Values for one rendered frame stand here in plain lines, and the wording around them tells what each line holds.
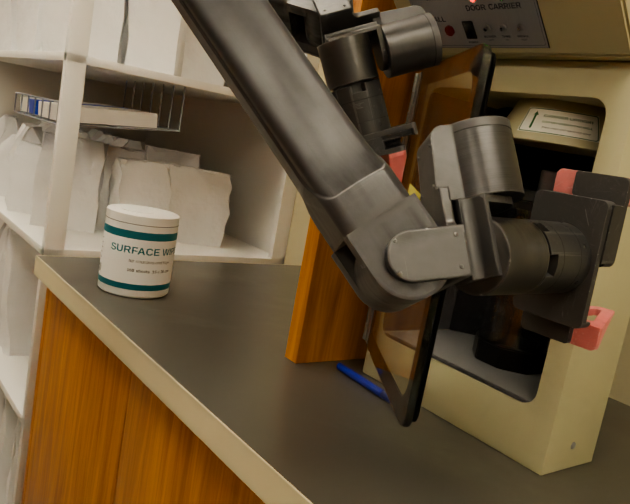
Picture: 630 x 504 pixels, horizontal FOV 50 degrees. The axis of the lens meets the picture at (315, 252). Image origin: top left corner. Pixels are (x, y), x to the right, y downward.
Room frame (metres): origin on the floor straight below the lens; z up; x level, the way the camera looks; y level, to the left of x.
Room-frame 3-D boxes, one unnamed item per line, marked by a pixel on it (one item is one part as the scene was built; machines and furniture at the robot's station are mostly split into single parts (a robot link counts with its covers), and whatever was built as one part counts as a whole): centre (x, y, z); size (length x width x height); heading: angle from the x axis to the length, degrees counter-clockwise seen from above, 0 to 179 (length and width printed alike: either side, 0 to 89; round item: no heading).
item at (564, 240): (0.52, -0.18, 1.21); 0.07 x 0.07 x 0.10; 39
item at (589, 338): (0.57, -0.23, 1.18); 0.09 x 0.07 x 0.07; 129
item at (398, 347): (0.81, -0.11, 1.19); 0.30 x 0.01 x 0.40; 5
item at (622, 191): (0.57, -0.23, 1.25); 0.09 x 0.07 x 0.07; 129
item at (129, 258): (1.21, 0.32, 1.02); 0.13 x 0.13 x 0.15
